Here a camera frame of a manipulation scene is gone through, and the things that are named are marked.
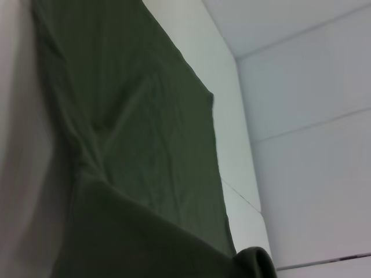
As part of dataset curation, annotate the dark green printed t-shirt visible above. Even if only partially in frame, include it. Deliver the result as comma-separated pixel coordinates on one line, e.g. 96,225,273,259
30,0,278,278

